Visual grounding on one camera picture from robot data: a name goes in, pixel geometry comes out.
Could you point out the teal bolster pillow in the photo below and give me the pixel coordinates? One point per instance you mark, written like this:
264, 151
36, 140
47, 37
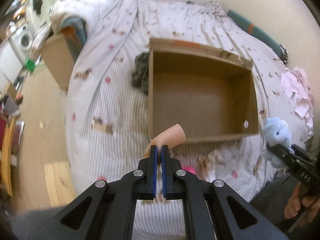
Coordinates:
250, 28

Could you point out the person's right hand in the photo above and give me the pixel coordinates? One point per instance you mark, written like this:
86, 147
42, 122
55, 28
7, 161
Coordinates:
295, 203

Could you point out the light blue plush toy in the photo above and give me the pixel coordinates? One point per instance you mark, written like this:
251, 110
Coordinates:
276, 132

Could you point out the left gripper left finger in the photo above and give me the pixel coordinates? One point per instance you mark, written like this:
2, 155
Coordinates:
105, 210

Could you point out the dark striped sock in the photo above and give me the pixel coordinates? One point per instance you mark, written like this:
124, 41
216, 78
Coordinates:
140, 76

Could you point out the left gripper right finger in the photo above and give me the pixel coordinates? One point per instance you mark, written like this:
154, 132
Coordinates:
212, 210

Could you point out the white washing machine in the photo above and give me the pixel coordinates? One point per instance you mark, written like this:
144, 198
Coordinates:
21, 40

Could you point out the pink crumpled garment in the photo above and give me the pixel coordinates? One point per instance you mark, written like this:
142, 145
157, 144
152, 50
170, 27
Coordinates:
298, 89

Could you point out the green dustpan broom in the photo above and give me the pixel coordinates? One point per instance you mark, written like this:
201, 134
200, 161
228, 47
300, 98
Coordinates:
30, 65

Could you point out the dog print bed cover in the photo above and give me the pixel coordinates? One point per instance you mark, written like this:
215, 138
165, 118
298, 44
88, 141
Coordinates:
107, 118

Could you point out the open cardboard box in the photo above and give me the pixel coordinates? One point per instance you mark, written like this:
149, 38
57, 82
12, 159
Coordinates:
208, 91

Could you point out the pink plush toy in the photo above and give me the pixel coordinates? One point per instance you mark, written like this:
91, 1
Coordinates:
189, 169

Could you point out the hanging dark garment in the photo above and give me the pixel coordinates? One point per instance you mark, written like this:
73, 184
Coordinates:
37, 4

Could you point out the white folded duvet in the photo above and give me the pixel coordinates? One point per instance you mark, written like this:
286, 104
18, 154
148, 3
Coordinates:
90, 11

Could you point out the yellow wooden chair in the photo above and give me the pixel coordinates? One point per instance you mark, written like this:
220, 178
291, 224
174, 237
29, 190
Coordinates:
6, 154

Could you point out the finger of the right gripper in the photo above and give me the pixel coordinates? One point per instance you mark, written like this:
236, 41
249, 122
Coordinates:
280, 156
300, 152

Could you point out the white kitchen cabinet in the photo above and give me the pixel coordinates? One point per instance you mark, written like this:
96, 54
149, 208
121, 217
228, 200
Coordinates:
9, 64

